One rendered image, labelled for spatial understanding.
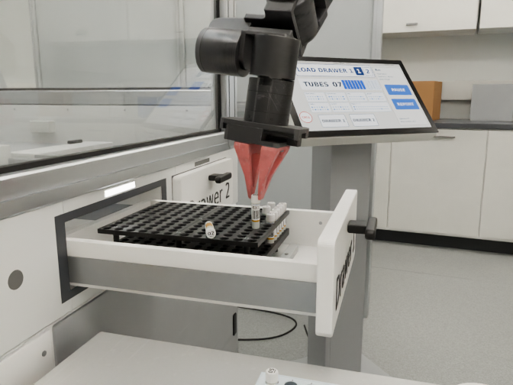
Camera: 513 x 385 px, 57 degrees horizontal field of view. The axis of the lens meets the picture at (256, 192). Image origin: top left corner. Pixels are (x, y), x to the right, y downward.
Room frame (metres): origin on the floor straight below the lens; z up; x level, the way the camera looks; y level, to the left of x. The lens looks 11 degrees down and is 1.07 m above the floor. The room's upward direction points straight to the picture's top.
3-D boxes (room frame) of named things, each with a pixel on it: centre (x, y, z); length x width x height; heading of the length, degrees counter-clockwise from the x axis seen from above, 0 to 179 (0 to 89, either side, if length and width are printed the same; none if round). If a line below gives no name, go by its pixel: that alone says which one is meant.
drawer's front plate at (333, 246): (0.60, -0.11, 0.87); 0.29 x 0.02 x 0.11; 164
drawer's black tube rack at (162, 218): (0.66, 0.08, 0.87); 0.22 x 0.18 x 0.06; 74
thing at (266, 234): (0.63, -0.02, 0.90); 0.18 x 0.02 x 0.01; 164
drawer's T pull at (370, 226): (0.60, -0.14, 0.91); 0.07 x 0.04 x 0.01; 164
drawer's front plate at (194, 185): (1.00, 0.11, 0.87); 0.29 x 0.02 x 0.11; 164
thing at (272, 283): (0.66, 0.09, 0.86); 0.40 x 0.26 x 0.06; 74
